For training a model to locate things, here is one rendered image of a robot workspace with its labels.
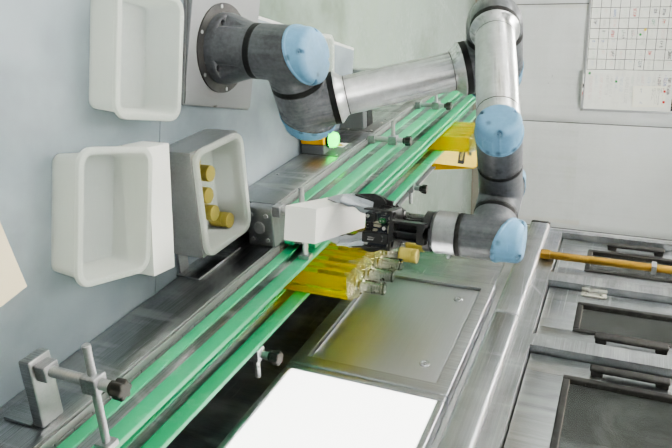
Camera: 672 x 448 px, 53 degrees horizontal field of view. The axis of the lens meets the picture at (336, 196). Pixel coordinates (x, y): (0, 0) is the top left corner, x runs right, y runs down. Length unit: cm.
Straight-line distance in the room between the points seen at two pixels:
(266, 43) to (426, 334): 72
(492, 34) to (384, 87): 27
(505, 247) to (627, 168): 643
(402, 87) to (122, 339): 75
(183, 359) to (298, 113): 56
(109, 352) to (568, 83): 650
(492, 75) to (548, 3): 606
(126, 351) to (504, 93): 77
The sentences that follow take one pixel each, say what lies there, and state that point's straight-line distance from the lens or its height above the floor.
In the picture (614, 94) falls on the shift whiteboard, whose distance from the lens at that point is 732.
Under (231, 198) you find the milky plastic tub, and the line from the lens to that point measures 148.
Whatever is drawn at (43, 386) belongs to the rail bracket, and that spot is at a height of 86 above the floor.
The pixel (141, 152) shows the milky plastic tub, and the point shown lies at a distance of 120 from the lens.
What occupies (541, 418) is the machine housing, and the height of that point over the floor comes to 149.
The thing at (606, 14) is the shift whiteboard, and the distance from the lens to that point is 720.
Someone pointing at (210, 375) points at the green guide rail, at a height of 93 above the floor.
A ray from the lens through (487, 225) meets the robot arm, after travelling 113.
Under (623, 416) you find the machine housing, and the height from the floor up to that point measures 163.
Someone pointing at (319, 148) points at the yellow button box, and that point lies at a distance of 184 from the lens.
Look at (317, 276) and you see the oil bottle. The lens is 146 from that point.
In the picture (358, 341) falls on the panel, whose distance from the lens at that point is 150.
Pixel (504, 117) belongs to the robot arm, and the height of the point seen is 141.
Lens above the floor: 159
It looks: 23 degrees down
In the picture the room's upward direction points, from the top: 96 degrees clockwise
